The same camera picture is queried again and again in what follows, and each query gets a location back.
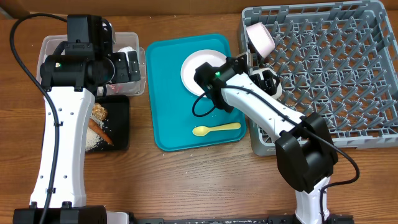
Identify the white bowl with rice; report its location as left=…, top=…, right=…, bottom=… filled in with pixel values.
left=249, top=68, right=282, bottom=100

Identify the white napkin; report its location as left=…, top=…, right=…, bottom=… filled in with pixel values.
left=118, top=46, right=136, bottom=55

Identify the red snack wrapper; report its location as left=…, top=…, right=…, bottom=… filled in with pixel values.
left=104, top=84, right=123, bottom=95

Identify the pink bowl with food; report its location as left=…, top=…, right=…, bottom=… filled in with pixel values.
left=246, top=22, right=275, bottom=58

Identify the white round plate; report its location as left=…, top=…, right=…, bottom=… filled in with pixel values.
left=180, top=49, right=226, bottom=96

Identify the orange carrot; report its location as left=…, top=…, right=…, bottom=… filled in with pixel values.
left=88, top=119, right=113, bottom=145

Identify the yellow plastic spoon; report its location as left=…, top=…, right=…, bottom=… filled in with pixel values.
left=192, top=123, right=241, bottom=137

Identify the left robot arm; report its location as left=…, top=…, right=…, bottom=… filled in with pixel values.
left=12, top=14, right=141, bottom=223

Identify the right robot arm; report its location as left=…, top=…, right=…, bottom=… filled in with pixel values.
left=193, top=54, right=338, bottom=223

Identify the black waste tray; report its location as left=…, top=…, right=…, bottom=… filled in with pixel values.
left=86, top=95, right=130, bottom=153

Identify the grey dishwasher rack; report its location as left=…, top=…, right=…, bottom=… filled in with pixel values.
left=239, top=1, right=397, bottom=149

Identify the clear plastic bin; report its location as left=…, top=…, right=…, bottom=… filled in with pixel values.
left=36, top=32, right=147, bottom=96

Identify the brown food clump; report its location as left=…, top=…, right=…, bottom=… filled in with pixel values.
left=91, top=103, right=108, bottom=121

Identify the teal plastic tray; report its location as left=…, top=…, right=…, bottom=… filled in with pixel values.
left=146, top=34, right=247, bottom=151

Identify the pile of rice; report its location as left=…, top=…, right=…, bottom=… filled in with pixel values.
left=85, top=115, right=107, bottom=151

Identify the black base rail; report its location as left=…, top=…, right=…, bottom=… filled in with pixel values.
left=130, top=213, right=355, bottom=224

